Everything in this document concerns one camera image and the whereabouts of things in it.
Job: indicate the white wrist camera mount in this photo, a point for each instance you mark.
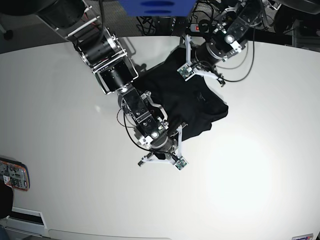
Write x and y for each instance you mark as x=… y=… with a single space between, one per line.
x=177 y=134
x=193 y=67

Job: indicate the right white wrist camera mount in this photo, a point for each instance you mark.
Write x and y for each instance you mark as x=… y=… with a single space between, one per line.
x=177 y=134

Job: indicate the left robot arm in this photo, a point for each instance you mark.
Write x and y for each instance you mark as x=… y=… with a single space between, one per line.
x=224 y=32

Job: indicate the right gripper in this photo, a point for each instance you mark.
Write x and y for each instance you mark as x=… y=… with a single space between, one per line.
x=165 y=148

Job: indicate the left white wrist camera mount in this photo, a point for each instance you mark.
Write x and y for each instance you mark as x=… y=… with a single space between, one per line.
x=193 y=67

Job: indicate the white power strip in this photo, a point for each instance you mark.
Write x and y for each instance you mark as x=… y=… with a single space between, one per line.
x=194 y=28

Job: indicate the white tray with black slot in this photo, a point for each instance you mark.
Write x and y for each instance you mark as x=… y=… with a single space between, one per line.
x=25 y=221

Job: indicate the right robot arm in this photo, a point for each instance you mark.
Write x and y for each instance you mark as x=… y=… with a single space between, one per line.
x=103 y=53

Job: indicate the blue plastic box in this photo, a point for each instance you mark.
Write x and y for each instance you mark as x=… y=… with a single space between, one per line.
x=153 y=8

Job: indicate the black T-shirt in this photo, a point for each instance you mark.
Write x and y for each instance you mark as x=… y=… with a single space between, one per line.
x=189 y=101

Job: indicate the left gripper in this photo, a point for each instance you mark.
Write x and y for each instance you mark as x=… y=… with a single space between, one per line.
x=207 y=53

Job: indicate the black power adapter box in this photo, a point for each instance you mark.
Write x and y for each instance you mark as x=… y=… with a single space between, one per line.
x=180 y=24

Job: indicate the black chair castor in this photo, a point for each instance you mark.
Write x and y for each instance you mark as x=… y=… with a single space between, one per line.
x=8 y=35

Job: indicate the colourful sticker at table edge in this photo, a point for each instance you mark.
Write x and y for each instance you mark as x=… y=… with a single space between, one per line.
x=309 y=236

